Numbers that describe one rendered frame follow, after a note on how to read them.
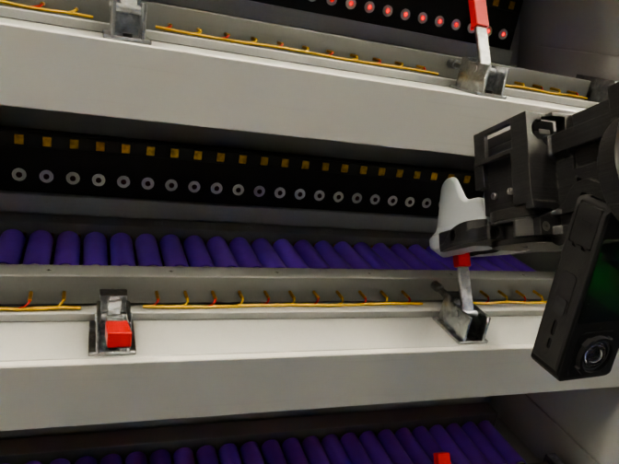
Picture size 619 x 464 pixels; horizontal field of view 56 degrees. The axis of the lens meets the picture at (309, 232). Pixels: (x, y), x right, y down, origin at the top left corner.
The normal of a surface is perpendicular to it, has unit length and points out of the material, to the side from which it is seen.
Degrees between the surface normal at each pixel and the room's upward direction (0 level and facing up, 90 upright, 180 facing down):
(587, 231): 93
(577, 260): 93
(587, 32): 90
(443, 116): 108
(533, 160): 78
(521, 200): 90
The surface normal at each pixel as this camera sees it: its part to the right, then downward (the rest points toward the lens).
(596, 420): -0.93, -0.04
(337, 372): 0.32, 0.36
